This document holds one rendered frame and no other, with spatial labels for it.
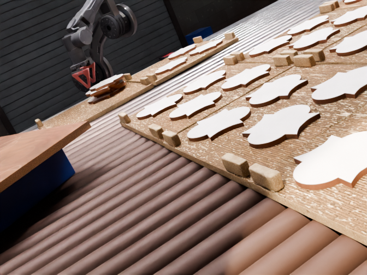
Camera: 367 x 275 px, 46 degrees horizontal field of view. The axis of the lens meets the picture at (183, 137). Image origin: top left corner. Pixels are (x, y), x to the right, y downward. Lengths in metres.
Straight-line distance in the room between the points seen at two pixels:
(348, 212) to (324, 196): 0.05
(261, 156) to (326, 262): 0.27
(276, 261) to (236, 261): 0.05
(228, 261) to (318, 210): 0.13
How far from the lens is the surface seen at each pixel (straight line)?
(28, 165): 0.92
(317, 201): 0.57
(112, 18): 2.60
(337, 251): 0.52
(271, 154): 0.72
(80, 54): 1.73
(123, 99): 1.57
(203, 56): 1.71
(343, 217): 0.53
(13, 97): 6.43
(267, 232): 0.58
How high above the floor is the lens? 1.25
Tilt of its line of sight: 19 degrees down
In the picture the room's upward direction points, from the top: 24 degrees counter-clockwise
